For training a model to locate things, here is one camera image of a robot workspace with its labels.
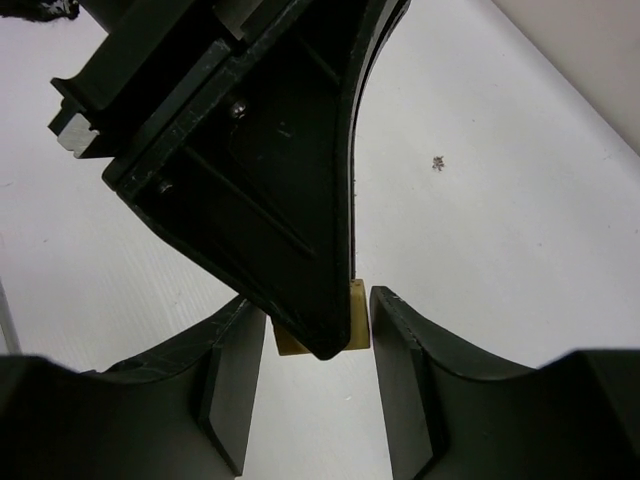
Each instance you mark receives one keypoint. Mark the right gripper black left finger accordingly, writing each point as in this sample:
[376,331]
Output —
[180,410]

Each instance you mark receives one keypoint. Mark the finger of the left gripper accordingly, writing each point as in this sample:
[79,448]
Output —
[250,171]

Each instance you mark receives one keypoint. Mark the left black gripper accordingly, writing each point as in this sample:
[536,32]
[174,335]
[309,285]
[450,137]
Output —
[150,75]

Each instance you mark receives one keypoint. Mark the tan eraser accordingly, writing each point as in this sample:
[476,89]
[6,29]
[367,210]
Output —
[360,336]

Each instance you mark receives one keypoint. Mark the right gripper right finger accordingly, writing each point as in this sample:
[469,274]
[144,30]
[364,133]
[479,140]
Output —
[455,411]

